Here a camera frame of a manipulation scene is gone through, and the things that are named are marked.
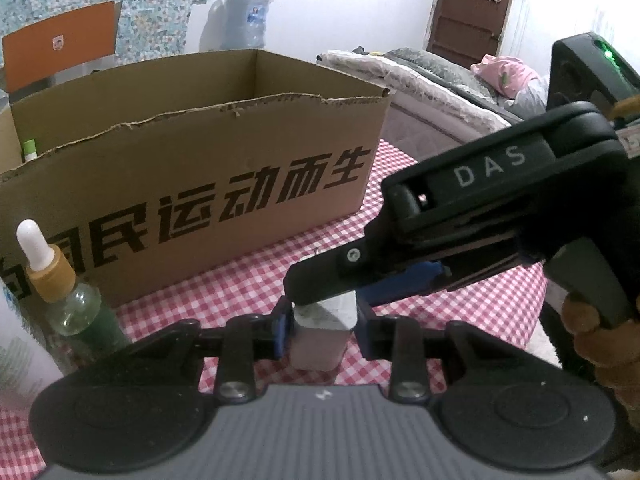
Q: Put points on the blue water jug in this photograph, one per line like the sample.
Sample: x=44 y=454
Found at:
x=247 y=25

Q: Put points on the grey blanket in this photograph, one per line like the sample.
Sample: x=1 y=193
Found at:
x=435 y=62

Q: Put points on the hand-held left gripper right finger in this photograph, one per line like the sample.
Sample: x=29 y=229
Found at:
x=364 y=335

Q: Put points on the person's right hand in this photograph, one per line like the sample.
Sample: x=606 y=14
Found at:
x=600 y=355

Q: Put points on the green lip balm stick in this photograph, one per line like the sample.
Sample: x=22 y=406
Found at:
x=29 y=150

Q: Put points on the green dropper bottle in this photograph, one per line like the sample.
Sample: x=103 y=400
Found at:
x=85 y=320

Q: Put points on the brown wooden door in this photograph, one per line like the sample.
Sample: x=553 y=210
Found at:
x=470 y=25

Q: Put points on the floral hanging cloth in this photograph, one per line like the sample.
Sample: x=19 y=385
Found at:
x=150 y=5

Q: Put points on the white plastic bottle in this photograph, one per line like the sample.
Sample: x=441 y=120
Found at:
x=20 y=360

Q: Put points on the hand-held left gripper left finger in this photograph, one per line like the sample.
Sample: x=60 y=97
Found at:
x=281 y=335

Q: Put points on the bed with bedding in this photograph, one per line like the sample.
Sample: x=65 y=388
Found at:
x=400 y=75

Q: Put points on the grey mattress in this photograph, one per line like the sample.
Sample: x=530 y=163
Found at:
x=425 y=130

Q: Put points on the red checkered tablecloth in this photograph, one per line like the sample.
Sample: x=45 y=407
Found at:
x=240 y=280

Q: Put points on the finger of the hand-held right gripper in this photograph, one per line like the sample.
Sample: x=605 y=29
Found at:
x=405 y=282
x=325 y=275

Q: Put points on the orange cardboard box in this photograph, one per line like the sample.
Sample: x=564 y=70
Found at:
x=65 y=45

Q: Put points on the brown cardboard box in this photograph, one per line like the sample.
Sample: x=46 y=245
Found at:
x=200 y=145

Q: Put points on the white wall charger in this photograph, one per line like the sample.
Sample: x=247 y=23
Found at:
x=320 y=345

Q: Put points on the pink clothing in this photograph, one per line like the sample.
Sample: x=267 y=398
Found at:
x=505 y=72

